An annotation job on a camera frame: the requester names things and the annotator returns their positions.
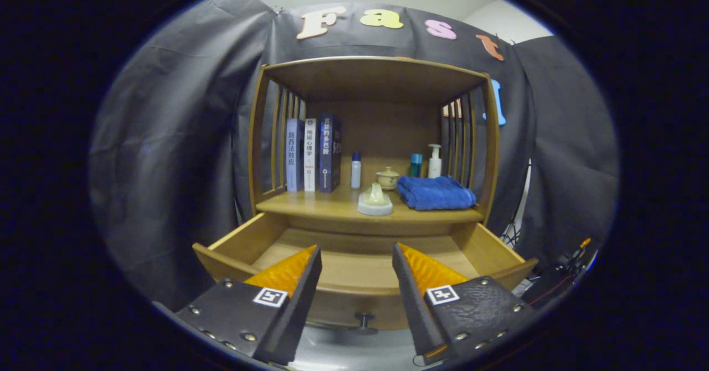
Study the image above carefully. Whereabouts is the wooden drawer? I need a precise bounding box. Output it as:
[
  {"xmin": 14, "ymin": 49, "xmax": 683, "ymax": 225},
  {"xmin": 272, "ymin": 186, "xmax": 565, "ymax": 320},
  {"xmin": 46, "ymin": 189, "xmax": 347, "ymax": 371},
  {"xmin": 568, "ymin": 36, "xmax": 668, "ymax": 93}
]
[{"xmin": 192, "ymin": 212, "xmax": 539, "ymax": 332}]

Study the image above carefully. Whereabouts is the blue towel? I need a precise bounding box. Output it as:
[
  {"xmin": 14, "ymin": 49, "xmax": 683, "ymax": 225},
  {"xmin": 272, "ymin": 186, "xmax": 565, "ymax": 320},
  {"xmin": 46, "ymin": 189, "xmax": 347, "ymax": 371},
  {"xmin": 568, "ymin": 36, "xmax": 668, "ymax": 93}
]
[{"xmin": 396, "ymin": 176, "xmax": 477, "ymax": 212}]

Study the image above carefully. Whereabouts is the wooden countertop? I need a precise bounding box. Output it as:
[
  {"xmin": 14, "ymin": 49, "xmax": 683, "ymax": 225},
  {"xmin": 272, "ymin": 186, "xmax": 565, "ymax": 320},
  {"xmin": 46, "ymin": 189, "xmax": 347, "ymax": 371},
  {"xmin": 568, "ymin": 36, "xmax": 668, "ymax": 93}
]
[{"xmin": 256, "ymin": 185, "xmax": 485, "ymax": 225}]

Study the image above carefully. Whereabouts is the dark blue book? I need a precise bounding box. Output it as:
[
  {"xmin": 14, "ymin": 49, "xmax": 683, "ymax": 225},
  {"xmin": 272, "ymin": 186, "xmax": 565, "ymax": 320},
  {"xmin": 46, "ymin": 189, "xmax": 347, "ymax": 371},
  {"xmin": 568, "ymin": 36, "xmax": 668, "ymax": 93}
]
[{"xmin": 318, "ymin": 114, "xmax": 342, "ymax": 193}]

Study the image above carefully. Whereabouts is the white book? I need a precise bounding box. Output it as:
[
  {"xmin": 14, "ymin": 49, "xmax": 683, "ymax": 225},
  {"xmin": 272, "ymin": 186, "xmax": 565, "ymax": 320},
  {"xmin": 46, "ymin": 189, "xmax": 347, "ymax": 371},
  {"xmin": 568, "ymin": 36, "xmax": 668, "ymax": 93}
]
[{"xmin": 304, "ymin": 118, "xmax": 318, "ymax": 192}]

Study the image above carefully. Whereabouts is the black backdrop cloth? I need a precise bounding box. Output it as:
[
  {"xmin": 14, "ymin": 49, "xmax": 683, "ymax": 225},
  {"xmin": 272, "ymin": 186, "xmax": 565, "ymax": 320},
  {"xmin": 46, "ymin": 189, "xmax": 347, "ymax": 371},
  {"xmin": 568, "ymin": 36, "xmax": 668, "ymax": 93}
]
[{"xmin": 89, "ymin": 0, "xmax": 620, "ymax": 311}]

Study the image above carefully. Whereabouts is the wooden cabinet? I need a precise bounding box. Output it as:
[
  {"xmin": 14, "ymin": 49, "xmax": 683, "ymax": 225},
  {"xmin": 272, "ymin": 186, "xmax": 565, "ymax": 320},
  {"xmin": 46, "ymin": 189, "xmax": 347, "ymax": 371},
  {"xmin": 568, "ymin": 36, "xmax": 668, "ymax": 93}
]
[{"xmin": 248, "ymin": 55, "xmax": 500, "ymax": 239}]

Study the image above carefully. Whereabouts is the orange black tool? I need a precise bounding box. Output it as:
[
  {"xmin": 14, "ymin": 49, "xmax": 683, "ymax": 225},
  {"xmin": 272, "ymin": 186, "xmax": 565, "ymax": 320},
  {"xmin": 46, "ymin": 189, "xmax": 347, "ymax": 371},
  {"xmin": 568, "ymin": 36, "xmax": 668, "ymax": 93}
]
[{"xmin": 546, "ymin": 237, "xmax": 593, "ymax": 294}]

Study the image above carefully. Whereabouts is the beige lidded teacup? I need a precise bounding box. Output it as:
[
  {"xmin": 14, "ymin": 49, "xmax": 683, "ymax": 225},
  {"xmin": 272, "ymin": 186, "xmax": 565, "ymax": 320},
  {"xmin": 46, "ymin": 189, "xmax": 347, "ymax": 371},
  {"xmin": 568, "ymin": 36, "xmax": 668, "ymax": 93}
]
[{"xmin": 376, "ymin": 166, "xmax": 400, "ymax": 191}]

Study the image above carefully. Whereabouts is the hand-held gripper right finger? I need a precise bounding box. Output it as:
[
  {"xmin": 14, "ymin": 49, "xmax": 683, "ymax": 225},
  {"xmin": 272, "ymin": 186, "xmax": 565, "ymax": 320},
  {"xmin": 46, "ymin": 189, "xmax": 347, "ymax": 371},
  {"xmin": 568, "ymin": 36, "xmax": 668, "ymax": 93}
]
[{"xmin": 391, "ymin": 242, "xmax": 538, "ymax": 366}]

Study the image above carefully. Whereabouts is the white pump bottle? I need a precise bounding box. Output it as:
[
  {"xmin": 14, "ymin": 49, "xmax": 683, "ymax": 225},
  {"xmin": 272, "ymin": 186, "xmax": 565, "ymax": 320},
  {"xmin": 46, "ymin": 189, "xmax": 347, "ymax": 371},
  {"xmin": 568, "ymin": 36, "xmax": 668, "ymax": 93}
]
[{"xmin": 427, "ymin": 144, "xmax": 443, "ymax": 179}]

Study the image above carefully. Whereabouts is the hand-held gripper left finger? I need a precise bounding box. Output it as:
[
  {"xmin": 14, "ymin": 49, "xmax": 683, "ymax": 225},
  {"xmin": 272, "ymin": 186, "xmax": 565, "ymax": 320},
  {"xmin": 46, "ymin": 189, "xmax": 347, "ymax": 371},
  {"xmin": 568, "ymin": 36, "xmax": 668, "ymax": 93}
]
[{"xmin": 173, "ymin": 244, "xmax": 323, "ymax": 366}]

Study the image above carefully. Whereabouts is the green handled white scrub brush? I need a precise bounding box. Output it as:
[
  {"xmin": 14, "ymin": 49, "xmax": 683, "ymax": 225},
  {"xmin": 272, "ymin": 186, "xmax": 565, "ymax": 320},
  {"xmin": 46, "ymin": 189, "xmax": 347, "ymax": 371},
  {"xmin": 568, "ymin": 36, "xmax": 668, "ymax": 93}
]
[{"xmin": 357, "ymin": 182, "xmax": 394, "ymax": 217}]

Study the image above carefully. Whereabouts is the black tripod stand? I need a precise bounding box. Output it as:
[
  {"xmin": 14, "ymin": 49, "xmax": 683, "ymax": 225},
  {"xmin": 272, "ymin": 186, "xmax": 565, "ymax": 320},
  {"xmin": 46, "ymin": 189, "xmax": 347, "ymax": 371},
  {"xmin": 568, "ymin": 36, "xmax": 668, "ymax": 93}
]
[{"xmin": 501, "ymin": 219, "xmax": 524, "ymax": 247}]

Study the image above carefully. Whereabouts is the light blue book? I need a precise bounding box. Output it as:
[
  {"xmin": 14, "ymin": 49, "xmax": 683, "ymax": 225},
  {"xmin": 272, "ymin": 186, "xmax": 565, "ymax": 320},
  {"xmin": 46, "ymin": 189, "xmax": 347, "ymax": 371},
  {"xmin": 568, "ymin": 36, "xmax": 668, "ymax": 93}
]
[{"xmin": 286, "ymin": 118, "xmax": 306, "ymax": 192}]

